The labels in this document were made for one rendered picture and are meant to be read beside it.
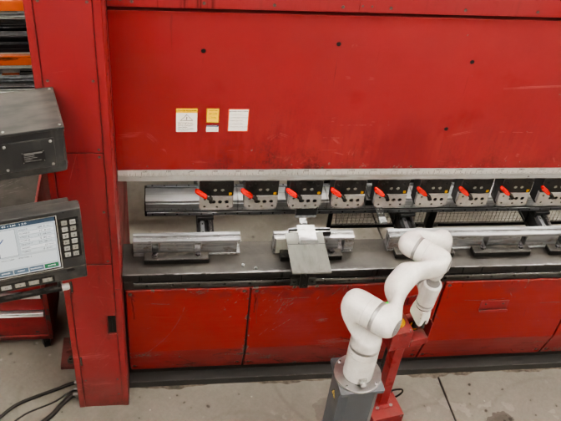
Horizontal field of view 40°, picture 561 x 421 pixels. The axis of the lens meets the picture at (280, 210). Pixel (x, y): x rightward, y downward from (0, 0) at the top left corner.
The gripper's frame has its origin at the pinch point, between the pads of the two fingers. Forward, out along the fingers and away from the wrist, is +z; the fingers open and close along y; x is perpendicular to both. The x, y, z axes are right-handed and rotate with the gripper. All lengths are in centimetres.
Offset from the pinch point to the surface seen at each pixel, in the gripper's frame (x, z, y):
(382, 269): -7.9, -10.0, -27.4
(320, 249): -39, -22, -36
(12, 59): -163, -8, -223
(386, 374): -7.7, 37.3, 2.4
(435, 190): 14, -50, -38
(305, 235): -42, -21, -47
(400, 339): -10.6, 0.6, 5.9
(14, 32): -160, -18, -236
